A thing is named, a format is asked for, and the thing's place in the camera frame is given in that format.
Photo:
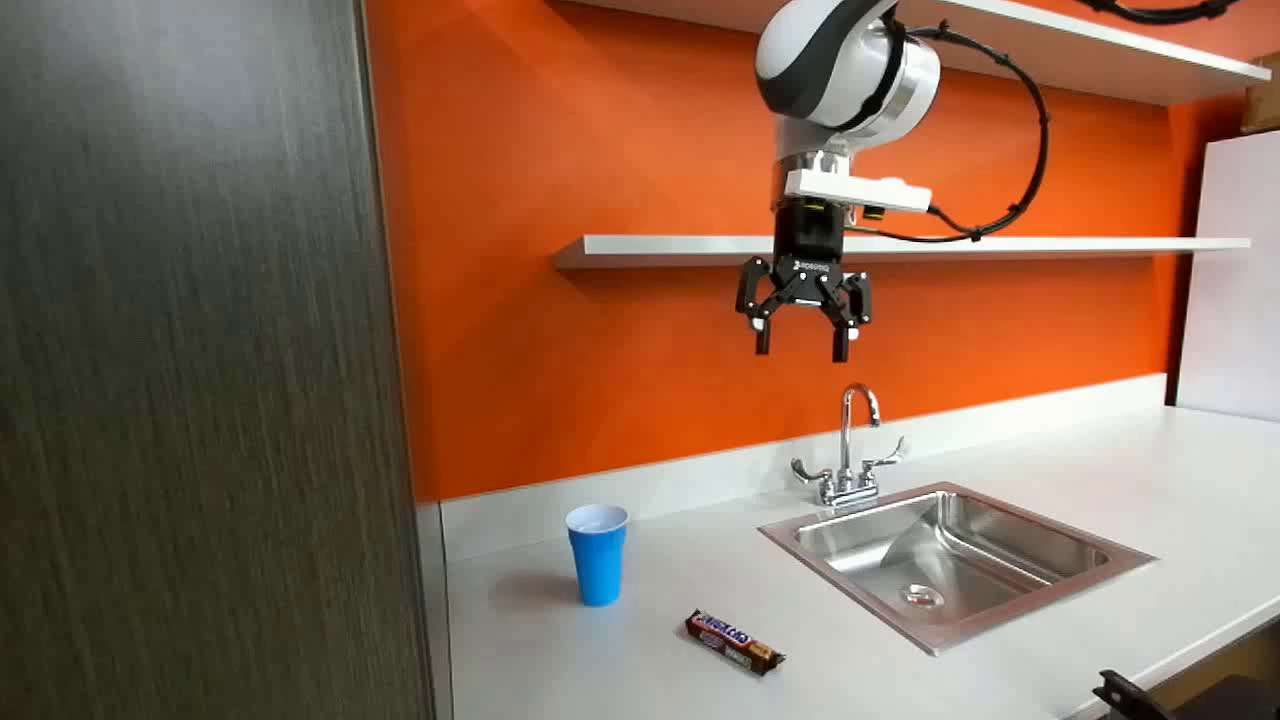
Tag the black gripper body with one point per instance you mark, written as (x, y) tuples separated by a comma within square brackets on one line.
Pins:
[(810, 246)]

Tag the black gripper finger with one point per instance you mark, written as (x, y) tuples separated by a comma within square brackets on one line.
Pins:
[(854, 303), (755, 297)]

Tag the Snickers candy bar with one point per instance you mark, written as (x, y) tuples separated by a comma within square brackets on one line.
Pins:
[(734, 642)]

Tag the white counter backsplash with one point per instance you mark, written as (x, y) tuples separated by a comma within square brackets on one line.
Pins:
[(640, 479)]

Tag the small black object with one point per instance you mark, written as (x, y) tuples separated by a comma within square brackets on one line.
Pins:
[(1124, 697)]

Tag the chrome faucet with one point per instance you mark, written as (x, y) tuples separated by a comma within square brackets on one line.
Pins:
[(844, 465)]

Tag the stainless steel sink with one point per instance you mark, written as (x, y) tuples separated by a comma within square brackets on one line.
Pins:
[(954, 566)]

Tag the blue plastic cup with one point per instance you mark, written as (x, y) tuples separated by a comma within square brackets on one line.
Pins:
[(596, 563)]

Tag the white appliance panel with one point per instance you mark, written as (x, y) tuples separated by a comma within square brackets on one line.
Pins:
[(1232, 283)]

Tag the dark wood cabinet panel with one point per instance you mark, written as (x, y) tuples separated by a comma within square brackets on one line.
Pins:
[(200, 375)]

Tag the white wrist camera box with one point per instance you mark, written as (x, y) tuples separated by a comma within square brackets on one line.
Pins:
[(862, 191)]

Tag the long white wall shelf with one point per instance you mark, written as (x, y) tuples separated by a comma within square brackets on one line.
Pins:
[(666, 251)]

